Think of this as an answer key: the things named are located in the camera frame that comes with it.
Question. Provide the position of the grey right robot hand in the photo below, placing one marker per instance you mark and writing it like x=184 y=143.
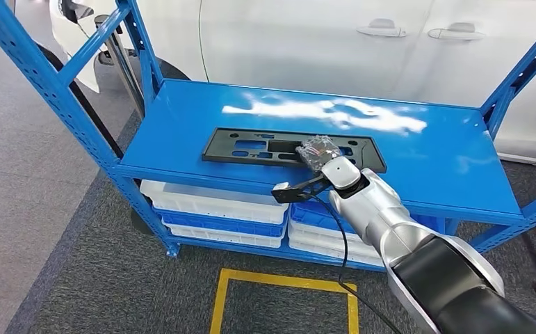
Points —
x=318 y=152

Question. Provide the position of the black plastic panel part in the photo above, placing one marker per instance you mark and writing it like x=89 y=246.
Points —
x=212 y=152

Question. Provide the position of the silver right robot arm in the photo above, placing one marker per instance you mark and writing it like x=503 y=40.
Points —
x=373 y=207

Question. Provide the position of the blue metal shelf rack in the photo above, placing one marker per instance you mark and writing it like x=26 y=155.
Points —
x=433 y=161

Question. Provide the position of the white car body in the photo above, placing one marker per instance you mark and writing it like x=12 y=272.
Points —
x=295 y=46

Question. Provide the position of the yellow floor tape square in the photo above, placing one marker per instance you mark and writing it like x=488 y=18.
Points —
x=286 y=279

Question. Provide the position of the grey metal pole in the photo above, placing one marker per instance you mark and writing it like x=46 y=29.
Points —
x=120 y=64

